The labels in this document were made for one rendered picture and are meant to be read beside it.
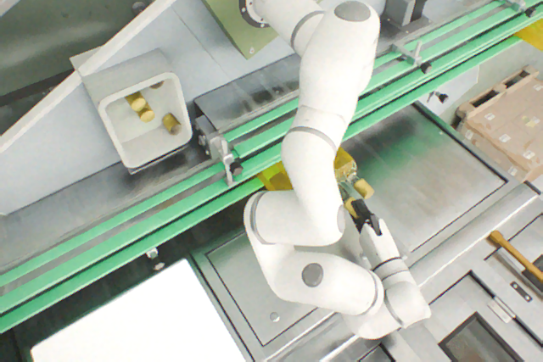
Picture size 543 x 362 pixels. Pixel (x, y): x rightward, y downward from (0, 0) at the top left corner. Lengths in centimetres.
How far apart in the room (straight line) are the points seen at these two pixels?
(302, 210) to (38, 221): 70
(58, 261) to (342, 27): 78
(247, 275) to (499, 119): 416
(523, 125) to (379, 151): 375
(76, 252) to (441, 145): 111
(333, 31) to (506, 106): 457
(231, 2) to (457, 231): 84
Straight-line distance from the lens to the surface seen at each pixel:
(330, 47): 65
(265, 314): 109
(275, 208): 64
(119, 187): 110
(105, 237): 106
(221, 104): 108
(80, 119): 102
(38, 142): 103
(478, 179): 144
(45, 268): 108
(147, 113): 98
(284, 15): 86
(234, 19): 95
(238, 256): 115
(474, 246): 128
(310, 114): 66
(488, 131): 484
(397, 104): 138
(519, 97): 535
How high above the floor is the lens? 151
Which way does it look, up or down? 30 degrees down
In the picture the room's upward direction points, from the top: 139 degrees clockwise
